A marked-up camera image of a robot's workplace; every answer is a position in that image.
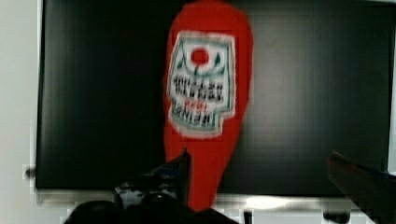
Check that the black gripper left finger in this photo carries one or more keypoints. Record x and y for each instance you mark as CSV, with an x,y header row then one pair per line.
x,y
157,197

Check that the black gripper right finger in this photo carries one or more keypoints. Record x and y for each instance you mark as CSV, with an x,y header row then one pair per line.
x,y
372,191

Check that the red ketchup bottle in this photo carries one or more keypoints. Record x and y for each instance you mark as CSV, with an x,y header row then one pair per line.
x,y
206,90

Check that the black toaster oven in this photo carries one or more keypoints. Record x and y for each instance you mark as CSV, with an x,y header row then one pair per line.
x,y
323,81

